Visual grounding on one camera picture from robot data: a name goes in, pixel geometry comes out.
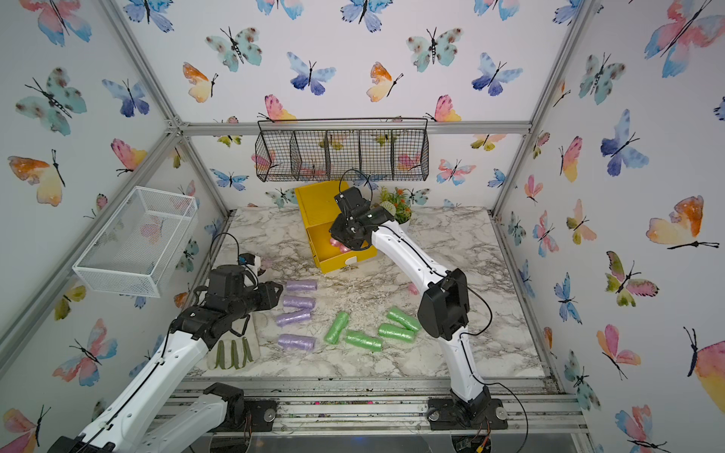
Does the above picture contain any green trash bag roll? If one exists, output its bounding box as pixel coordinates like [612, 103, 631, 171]
[345, 330, 383, 352]
[386, 307, 422, 332]
[378, 323, 416, 344]
[324, 311, 349, 345]

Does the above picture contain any green plant in white pot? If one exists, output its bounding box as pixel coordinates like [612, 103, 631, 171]
[379, 187, 413, 226]

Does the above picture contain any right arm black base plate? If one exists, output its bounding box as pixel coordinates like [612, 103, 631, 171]
[426, 396, 509, 430]

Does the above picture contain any white green work glove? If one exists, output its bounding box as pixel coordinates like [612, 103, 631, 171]
[205, 316, 262, 372]

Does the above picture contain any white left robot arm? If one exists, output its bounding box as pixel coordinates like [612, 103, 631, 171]
[50, 253, 283, 452]

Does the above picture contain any white mesh wall basket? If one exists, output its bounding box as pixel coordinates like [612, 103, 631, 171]
[73, 186, 198, 298]

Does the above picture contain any black wire wall basket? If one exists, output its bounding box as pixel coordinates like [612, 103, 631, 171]
[252, 116, 430, 182]

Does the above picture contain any purple trash bag roll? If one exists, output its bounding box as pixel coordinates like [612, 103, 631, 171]
[275, 309, 313, 328]
[285, 279, 318, 292]
[282, 294, 316, 310]
[278, 334, 316, 352]

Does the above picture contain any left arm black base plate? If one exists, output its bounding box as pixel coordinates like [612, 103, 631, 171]
[221, 396, 279, 434]

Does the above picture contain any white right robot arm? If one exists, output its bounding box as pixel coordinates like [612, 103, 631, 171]
[330, 187, 491, 405]

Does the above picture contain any yellow plastic drawer unit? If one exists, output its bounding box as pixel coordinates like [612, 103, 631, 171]
[295, 181, 378, 274]

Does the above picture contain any pink flower in white pot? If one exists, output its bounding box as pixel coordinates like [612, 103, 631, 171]
[256, 257, 273, 275]

